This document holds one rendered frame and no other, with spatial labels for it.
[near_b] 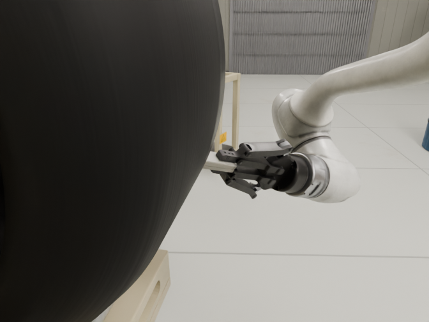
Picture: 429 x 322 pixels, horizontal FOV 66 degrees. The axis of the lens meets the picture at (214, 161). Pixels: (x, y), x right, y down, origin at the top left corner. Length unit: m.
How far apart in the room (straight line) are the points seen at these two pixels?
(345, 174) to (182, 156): 0.52
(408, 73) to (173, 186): 0.41
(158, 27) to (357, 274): 1.85
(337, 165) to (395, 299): 1.27
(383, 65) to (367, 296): 1.43
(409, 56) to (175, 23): 0.39
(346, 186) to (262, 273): 1.18
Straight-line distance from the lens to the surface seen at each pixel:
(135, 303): 0.52
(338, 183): 0.71
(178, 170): 0.24
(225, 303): 1.69
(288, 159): 0.60
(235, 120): 2.97
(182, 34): 0.23
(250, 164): 0.55
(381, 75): 0.59
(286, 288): 1.79
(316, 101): 0.72
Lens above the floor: 1.23
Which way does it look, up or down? 24 degrees down
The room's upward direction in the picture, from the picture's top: straight up
